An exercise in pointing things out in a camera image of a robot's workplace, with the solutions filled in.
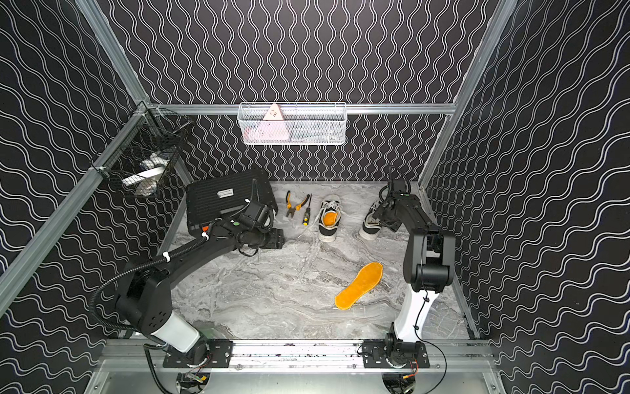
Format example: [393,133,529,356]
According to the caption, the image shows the black white sneaker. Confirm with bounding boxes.
[318,195,342,242]
[359,200,382,241]

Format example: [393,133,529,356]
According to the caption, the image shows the yellow insole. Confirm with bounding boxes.
[335,262,383,310]
[322,210,341,228]

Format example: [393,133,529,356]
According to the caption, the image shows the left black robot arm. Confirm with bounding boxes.
[115,201,285,362]

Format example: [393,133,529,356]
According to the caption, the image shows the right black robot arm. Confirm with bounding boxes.
[375,178,455,341]

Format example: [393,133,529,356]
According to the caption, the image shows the black yellow screwdriver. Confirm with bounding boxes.
[302,195,312,227]

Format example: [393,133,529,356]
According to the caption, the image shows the black plastic tool case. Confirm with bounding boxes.
[185,167,278,236]

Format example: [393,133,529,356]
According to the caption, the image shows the pink triangular card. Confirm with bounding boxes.
[249,103,290,142]

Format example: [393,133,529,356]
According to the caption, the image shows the white items in black basket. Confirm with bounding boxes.
[121,153,170,197]

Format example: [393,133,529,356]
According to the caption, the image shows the yellow handled pliers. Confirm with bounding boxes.
[284,190,311,218]

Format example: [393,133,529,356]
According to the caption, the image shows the white wire wall basket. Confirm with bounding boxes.
[237,102,348,145]

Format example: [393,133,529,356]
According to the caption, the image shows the aluminium front rail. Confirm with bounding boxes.
[100,338,493,374]

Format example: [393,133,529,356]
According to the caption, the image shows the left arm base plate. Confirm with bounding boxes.
[162,339,234,369]

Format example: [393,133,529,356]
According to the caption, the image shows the black wire wall basket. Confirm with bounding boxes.
[95,107,194,200]

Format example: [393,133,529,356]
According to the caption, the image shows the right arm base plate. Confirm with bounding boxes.
[357,340,430,370]

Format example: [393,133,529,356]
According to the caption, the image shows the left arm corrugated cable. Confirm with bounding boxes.
[87,235,208,333]

